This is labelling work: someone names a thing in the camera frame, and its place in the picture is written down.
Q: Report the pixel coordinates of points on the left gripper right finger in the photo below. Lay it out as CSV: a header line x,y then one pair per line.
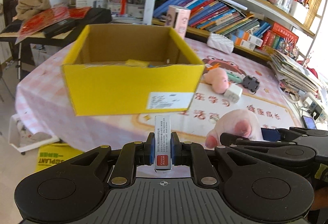
x,y
194,156

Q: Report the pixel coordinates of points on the black keyboard piano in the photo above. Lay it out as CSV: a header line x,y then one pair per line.
x,y
60,34

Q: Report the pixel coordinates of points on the yellow tape roll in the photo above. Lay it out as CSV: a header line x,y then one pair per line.
x,y
137,63

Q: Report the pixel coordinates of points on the person right hand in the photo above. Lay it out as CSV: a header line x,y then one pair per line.
x,y
319,203

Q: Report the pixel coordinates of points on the white quilted handbag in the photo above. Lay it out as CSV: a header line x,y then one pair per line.
x,y
221,43

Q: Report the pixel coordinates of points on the pink chick plush toy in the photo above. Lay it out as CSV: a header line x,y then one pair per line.
x,y
218,79

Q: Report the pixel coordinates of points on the white charger plug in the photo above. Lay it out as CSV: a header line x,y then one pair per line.
x,y
233,93

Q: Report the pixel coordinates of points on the orange blue box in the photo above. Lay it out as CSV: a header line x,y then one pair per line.
x,y
241,42
249,37

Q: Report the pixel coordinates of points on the grey toy car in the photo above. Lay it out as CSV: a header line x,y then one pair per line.
x,y
251,83

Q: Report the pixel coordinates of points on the brown folded cloth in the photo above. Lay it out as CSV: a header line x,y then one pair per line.
x,y
26,9

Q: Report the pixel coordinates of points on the red tassel ornament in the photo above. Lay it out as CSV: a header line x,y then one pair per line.
x,y
123,7

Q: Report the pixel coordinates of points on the red paper sheets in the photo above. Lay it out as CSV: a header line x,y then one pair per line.
x,y
49,17

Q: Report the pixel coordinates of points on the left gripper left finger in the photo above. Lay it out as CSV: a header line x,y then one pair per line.
x,y
126,161

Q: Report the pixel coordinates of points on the green toy comb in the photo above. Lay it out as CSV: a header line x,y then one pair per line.
x,y
234,78

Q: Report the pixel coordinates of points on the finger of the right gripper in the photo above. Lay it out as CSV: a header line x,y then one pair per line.
x,y
269,151
287,135

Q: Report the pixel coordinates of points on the pink paw plush toy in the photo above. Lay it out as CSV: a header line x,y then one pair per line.
x,y
240,122

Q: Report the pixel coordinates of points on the stack of magazines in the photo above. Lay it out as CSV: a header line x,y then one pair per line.
x,y
294,75

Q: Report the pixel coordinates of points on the small white red box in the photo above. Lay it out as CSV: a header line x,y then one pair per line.
x,y
162,143

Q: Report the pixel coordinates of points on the yellow cardboard box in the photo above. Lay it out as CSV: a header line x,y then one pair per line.
x,y
99,83

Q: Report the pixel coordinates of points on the orange blue box upper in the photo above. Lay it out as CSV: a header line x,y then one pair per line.
x,y
249,37

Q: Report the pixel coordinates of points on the pink cylindrical humidifier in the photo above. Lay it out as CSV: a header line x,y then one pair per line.
x,y
177,17

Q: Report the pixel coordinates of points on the smartphone on table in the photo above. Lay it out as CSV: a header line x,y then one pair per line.
x,y
308,122

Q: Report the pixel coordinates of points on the row of leaning books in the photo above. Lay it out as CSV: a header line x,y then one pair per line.
x,y
215,16

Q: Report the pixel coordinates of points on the yellow fertilizer bag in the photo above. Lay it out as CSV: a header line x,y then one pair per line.
x,y
55,153

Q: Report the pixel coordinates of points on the white floor tray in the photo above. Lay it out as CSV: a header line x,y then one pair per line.
x,y
23,140

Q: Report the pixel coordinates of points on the red boxed book set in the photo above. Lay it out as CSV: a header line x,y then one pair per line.
x,y
278,37

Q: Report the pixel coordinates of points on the orange blue box lower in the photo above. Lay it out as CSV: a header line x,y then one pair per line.
x,y
241,42

